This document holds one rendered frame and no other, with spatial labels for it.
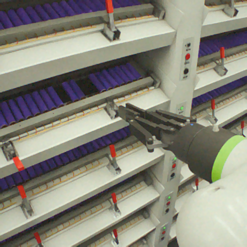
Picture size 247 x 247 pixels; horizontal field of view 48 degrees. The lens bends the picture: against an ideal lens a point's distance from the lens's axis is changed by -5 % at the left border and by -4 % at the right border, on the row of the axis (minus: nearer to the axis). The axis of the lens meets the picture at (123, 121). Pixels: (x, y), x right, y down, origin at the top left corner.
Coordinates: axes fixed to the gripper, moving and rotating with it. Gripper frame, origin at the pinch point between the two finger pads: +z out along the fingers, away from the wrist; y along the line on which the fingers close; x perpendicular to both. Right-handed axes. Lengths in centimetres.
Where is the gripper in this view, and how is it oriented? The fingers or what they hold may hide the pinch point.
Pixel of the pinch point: (132, 114)
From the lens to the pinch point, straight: 64.9
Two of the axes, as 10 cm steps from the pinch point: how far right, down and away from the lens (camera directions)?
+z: -5.8, -3.1, 7.5
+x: -0.9, -8.9, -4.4
